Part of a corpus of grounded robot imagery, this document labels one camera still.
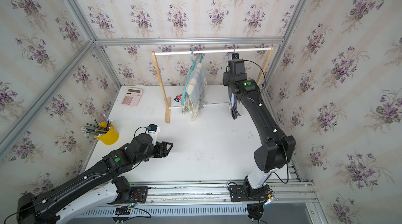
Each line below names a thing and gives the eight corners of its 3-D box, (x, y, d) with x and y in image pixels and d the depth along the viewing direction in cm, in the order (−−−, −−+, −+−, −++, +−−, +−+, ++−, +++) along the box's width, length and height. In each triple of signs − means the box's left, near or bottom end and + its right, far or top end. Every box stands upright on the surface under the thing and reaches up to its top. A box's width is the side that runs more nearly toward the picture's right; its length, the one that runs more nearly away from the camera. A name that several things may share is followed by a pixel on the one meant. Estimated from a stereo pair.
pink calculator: (123, 106, 111) (121, 103, 108) (129, 91, 120) (127, 88, 117) (138, 106, 111) (137, 103, 108) (143, 91, 120) (142, 88, 117)
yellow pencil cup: (103, 145, 92) (92, 136, 83) (109, 131, 97) (99, 121, 88) (116, 145, 92) (106, 136, 83) (121, 131, 97) (113, 121, 88)
